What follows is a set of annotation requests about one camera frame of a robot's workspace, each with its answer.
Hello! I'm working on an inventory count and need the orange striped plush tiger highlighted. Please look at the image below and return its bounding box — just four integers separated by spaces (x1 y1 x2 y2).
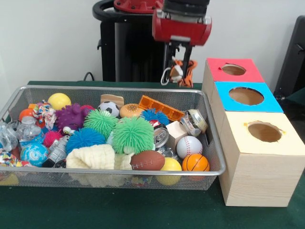
161 58 198 88

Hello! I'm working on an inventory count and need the orange basketball toy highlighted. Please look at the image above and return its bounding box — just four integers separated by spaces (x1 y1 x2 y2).
182 153 210 172

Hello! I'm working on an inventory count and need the silver mesh bin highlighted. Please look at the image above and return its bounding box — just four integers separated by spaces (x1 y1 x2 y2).
0 85 226 191

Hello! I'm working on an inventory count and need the dark green tablecloth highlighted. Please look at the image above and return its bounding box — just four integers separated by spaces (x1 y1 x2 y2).
0 80 305 229

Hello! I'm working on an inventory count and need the yellow smooth ball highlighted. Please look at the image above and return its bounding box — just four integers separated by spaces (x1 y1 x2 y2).
157 157 183 186

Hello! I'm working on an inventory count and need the black upright panel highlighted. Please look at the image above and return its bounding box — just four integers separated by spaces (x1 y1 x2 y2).
273 15 305 97

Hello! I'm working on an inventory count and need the black looped cable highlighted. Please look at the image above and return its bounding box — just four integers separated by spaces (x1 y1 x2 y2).
83 71 96 82

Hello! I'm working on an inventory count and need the wooden three-hole box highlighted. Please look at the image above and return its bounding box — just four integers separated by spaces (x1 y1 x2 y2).
201 57 305 207

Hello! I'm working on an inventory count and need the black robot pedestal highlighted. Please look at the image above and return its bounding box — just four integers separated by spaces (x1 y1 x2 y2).
92 0 192 83

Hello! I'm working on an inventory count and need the purple knobbly ball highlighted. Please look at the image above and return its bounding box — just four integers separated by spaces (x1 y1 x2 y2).
55 103 89 131

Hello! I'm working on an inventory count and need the blue spiky rubber ball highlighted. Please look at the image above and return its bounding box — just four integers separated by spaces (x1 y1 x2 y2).
65 128 107 153

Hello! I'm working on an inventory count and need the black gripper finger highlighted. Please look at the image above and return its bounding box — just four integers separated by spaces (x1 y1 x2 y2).
183 44 193 72
165 42 176 70

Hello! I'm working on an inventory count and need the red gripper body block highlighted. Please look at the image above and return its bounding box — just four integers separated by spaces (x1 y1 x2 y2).
152 9 213 47

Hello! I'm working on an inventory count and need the black and white soccer ball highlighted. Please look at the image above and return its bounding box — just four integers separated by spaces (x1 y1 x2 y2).
97 101 120 117

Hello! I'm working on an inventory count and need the green cloth side table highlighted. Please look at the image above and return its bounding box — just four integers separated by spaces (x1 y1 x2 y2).
285 86 305 105

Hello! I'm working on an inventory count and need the green spiky rubber ball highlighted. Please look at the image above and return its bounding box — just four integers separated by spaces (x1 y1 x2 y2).
112 116 155 153
83 109 119 139

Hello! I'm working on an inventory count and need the white baseball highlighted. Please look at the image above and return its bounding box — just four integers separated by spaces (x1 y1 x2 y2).
176 135 203 160

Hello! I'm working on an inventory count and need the cream knitted cloth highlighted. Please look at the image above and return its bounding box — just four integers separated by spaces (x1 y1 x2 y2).
66 144 134 188

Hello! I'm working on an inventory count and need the brown football toy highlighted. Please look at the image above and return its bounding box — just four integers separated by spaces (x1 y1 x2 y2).
130 150 166 171

